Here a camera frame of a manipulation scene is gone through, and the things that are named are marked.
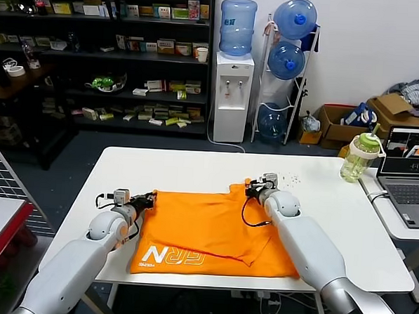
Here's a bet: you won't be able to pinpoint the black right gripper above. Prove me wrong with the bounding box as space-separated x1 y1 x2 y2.
244 178 267 201

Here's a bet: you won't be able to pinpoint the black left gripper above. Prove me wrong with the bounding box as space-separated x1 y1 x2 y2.
128 190 159 214

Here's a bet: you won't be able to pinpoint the orange t-shirt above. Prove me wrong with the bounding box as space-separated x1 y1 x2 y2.
129 172 306 284

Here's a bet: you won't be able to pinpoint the pile of clothes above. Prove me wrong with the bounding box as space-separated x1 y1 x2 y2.
385 75 419 122

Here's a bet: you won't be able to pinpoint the small dark crumbs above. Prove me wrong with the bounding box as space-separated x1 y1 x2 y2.
277 171 302 186

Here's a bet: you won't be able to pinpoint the white jug rack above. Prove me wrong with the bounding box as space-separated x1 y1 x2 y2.
249 12 322 148

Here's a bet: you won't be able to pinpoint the small yellow cardboard box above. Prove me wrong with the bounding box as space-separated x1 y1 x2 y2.
298 128 323 146

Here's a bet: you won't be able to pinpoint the white water dispenser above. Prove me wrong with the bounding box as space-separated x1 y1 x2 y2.
211 51 256 145

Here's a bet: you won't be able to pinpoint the grey plastic bag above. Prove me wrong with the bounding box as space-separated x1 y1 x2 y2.
300 110 321 133

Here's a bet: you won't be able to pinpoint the open cardboard box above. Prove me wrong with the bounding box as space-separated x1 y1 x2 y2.
314 103 370 152

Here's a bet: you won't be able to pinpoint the black stand by rack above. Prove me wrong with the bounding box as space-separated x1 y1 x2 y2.
289 77 309 116

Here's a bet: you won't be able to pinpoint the green lid drinking bottle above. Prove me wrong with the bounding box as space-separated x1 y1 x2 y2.
340 120 387 186

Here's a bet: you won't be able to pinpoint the white power strip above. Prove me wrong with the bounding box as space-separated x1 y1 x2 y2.
230 289 283 302

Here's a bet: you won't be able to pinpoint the green white bowl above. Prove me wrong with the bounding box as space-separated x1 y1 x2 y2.
84 71 128 96

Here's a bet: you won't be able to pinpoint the blue white bag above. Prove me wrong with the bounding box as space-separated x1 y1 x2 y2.
340 101 379 131

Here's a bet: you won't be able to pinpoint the white side table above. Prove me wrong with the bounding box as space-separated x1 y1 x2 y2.
351 167 419 304

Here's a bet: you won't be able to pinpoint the black shelving unit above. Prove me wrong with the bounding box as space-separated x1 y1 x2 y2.
0 0 215 142

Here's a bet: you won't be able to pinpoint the grey laptop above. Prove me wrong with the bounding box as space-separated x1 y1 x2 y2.
373 125 419 230

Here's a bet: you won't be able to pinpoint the dark blue hanging cloth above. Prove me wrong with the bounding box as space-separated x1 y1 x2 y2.
299 22 322 54

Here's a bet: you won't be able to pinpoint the blue labelled water jug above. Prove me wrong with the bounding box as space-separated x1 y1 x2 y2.
218 0 259 59

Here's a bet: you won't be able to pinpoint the cardboard box with flap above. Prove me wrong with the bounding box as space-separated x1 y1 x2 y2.
364 91 419 143

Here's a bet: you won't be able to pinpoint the dark blue bottle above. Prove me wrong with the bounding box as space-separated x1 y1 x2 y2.
66 32 80 54

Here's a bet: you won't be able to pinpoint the brown wooden desk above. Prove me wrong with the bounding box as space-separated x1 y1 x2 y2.
0 60 81 174

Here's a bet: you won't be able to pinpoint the clear bottle pink label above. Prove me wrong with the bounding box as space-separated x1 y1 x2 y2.
20 40 44 70

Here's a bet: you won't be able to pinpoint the pink box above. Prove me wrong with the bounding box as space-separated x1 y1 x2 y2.
187 0 201 21

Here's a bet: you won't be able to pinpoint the cola bottle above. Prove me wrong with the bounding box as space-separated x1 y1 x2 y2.
32 0 50 17

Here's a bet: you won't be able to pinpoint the shiny silver object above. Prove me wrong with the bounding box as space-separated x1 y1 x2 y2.
16 0 39 16

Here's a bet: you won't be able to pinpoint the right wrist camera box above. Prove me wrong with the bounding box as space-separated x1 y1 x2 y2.
259 171 279 190

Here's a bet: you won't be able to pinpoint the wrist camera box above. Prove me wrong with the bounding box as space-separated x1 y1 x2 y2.
259 171 279 190
112 189 131 207

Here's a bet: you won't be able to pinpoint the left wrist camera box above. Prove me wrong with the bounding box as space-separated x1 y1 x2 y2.
112 189 131 207

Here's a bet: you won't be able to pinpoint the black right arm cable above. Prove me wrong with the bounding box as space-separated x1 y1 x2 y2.
240 195 274 228

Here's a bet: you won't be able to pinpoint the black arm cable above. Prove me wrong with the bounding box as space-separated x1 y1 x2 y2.
93 192 142 245
240 195 274 228

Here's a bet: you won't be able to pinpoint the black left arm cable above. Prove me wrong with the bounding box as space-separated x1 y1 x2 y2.
93 192 142 245

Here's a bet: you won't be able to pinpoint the white dispenser power cord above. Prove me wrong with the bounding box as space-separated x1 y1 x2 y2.
205 103 248 155

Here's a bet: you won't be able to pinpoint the white laptop cable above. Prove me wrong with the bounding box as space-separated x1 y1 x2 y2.
367 188 388 202

